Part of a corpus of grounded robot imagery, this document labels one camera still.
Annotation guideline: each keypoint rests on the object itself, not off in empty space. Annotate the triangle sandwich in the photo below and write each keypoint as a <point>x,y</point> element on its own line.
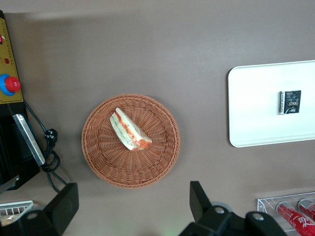
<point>128,130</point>

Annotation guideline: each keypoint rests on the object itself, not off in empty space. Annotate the yellow control box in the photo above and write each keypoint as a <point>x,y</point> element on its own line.
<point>7,49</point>

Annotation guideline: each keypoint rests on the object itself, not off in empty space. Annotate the clear acrylic box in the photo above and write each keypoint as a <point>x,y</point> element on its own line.
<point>267,204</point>

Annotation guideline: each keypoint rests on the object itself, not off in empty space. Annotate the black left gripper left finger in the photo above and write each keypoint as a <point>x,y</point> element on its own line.
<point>61,209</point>

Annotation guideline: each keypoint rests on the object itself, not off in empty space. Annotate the round brown wicker basket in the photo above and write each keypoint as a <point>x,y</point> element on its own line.
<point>147,167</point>

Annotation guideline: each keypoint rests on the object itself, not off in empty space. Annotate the white rectangular tray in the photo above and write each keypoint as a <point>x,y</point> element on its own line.
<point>253,118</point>

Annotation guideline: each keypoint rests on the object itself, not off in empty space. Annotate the silver metal bar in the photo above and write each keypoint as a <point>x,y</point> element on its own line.
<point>28,137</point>

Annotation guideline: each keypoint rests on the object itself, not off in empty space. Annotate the red emergency stop button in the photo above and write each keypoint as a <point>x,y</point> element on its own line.
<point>11,84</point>

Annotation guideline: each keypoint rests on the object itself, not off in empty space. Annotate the black sachet packet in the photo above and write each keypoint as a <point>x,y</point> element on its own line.
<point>291,102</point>

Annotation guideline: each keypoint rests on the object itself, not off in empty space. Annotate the red cola can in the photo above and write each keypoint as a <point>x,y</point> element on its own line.
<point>307,207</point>
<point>292,217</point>

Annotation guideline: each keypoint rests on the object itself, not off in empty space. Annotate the black machine housing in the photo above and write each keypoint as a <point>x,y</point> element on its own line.
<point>12,157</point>

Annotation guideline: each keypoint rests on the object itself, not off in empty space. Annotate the white slotted rack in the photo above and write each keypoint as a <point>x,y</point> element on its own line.
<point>14,206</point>

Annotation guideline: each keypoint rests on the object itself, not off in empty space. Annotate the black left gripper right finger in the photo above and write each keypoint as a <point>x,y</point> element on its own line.
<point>199,206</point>

